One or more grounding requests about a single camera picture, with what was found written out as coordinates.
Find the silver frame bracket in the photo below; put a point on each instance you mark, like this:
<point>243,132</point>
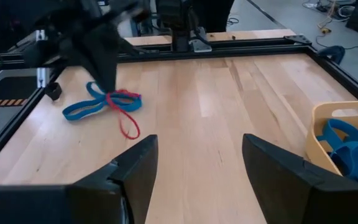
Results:
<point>43,76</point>

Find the silver base mounting plate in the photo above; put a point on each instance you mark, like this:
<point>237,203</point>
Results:
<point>200,43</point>

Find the black frame clamp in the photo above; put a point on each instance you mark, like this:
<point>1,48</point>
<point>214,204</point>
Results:
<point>332,53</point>

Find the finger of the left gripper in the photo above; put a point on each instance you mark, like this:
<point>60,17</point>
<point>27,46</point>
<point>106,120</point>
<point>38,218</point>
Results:
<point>96,59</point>
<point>112,56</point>

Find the red thin rubber band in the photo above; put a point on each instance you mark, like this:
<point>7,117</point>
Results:
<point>112,104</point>

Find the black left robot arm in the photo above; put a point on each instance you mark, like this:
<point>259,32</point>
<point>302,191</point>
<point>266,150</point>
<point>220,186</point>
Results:
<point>179,18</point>

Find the small black rubber band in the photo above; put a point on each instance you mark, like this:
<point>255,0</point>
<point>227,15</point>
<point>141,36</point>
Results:
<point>53,91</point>

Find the orange black hazard tape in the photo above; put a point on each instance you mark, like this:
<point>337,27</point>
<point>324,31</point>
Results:
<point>2,102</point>

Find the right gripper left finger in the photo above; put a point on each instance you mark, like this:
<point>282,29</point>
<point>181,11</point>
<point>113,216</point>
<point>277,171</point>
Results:
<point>89,202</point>

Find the yellow plastic basket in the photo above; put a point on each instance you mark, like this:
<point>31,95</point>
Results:
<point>315,146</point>

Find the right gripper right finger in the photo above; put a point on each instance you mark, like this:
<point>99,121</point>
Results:
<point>306,199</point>

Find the black aluminium table frame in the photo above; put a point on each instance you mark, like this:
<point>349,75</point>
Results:
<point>228,49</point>

